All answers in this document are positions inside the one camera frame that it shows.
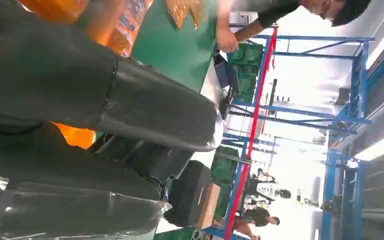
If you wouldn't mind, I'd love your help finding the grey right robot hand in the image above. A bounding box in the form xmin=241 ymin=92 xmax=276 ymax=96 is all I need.
xmin=0 ymin=0 xmax=225 ymax=240

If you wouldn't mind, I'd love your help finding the seated background person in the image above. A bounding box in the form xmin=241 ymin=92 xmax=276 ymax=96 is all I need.
xmin=233 ymin=206 xmax=281 ymax=240

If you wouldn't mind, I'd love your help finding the green crates stack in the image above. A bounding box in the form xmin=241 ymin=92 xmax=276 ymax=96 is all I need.
xmin=227 ymin=43 xmax=266 ymax=104
xmin=211 ymin=146 xmax=241 ymax=220

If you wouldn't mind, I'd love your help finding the white table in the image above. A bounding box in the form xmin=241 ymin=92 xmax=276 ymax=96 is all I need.
xmin=155 ymin=59 xmax=228 ymax=234

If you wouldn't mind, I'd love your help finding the cardboard box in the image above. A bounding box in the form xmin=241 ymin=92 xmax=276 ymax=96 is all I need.
xmin=195 ymin=183 xmax=222 ymax=230

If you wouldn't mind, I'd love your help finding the blue rack frame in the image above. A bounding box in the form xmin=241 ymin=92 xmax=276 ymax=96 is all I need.
xmin=203 ymin=132 xmax=279 ymax=240
xmin=228 ymin=33 xmax=376 ymax=134

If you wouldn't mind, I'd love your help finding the black zip case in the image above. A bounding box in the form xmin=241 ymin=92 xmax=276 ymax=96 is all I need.
xmin=163 ymin=160 xmax=212 ymax=229

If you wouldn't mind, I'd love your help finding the green table mat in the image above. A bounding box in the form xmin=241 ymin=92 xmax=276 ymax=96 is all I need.
xmin=130 ymin=0 xmax=220 ymax=94

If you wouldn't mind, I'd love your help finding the person at table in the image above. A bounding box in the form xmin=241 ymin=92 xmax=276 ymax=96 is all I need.
xmin=215 ymin=0 xmax=372 ymax=54

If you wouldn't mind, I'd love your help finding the standing background person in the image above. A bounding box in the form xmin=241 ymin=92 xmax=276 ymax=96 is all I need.
xmin=244 ymin=168 xmax=292 ymax=204

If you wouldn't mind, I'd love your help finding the dark blue pouch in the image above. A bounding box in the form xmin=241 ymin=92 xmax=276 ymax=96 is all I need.
xmin=213 ymin=54 xmax=242 ymax=98

